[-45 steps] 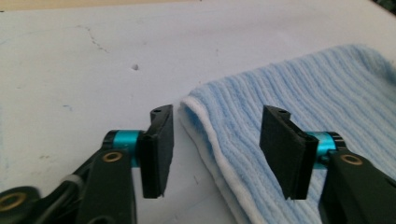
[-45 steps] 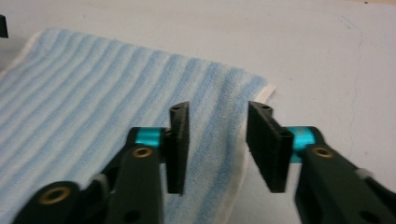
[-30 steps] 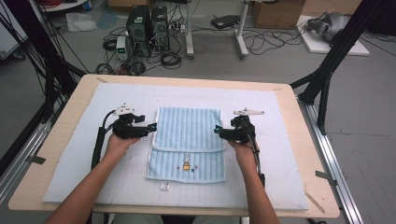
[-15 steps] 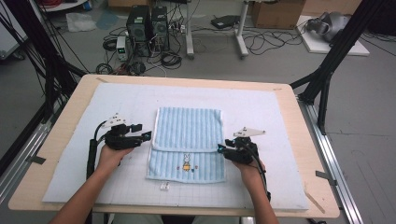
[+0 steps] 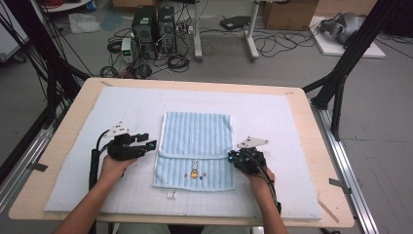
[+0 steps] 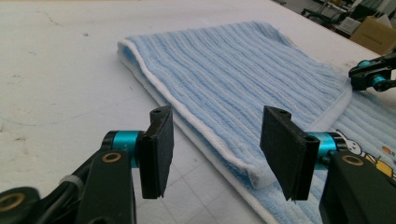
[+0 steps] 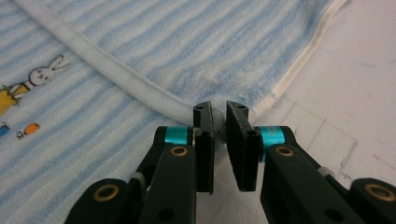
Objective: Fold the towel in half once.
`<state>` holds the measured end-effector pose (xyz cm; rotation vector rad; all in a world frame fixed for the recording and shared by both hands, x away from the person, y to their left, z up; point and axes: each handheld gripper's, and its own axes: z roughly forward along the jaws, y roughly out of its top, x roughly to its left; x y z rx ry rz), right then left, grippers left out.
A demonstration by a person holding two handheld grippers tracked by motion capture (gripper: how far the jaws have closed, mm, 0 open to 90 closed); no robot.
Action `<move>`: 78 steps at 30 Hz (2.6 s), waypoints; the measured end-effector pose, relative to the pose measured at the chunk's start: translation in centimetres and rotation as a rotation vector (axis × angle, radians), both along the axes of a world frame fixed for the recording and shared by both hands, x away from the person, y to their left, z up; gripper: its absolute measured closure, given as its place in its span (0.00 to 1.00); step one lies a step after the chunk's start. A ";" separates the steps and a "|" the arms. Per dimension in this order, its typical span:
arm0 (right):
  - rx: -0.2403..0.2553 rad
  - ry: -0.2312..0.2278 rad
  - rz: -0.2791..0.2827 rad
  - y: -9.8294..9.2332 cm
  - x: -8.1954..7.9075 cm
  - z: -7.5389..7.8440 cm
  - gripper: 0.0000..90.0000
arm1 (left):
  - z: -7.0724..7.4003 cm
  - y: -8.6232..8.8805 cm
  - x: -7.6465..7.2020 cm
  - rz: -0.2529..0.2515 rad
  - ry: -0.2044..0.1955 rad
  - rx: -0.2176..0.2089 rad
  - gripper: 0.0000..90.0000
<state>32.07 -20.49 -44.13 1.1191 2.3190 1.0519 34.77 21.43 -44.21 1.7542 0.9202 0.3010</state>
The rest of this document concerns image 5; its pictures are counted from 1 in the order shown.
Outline black metal stand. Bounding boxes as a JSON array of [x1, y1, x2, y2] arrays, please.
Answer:
[[0, 0, 93, 130], [301, 0, 409, 142]]

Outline slim black computer tower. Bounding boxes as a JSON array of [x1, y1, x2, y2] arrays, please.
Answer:
[[157, 6, 178, 55]]

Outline white power supply box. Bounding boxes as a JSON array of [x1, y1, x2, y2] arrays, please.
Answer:
[[121, 37, 134, 64]]

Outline person's legs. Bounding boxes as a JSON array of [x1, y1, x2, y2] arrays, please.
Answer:
[[116, 223, 251, 234]]

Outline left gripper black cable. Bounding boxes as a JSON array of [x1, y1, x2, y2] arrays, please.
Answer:
[[88, 130, 111, 234]]

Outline clear plastic bag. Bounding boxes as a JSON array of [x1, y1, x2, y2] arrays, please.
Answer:
[[68, 13, 102, 34]]

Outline thin wooden stick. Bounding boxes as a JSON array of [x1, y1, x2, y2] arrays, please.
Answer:
[[317, 199, 341, 224]]

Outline tangled black floor cables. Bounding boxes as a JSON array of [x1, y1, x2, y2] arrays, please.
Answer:
[[252, 27, 323, 59]]

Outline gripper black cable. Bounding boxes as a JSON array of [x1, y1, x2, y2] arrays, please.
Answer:
[[246, 152, 282, 216], [88, 130, 111, 234]]

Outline person's left hand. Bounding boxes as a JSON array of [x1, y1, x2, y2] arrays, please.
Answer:
[[98, 154, 139, 183]]

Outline brown cardboard box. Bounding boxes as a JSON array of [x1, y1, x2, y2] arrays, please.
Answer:
[[261, 0, 320, 31]]

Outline black flat device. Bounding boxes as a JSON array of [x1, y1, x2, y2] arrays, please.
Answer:
[[219, 15, 251, 31]]

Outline grey machine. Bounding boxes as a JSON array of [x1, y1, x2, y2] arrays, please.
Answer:
[[319, 12, 366, 45]]

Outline white floor board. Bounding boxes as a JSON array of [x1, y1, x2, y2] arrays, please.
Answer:
[[308, 16, 387, 59]]

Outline coiled black cable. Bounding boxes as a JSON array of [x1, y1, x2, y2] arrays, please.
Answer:
[[167, 53, 191, 73]]

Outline blue striped towel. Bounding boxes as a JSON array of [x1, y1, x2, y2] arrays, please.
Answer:
[[151, 111, 238, 193]]

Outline white desk leg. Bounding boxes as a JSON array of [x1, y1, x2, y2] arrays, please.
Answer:
[[192, 0, 205, 62], [244, 0, 261, 62]]

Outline person's right hand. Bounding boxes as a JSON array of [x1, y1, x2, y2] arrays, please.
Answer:
[[247, 165, 277, 191]]

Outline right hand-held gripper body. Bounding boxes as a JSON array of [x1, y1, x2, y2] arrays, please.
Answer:
[[234, 136, 270, 176]]

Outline black tape piece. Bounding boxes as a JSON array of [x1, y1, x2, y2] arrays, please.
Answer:
[[31, 162, 49, 173], [328, 177, 353, 196]]

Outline white grid mat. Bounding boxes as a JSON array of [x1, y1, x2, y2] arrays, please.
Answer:
[[43, 86, 323, 220]]

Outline large black computer tower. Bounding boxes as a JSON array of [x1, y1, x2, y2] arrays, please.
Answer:
[[131, 5, 159, 60]]

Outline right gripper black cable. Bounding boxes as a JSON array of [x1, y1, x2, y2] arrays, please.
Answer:
[[246, 152, 282, 216]]

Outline aluminium rail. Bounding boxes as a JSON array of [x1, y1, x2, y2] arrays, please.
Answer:
[[0, 106, 66, 214], [310, 102, 380, 234]]

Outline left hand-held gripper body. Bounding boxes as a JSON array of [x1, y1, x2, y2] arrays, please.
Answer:
[[103, 121, 146, 161]]

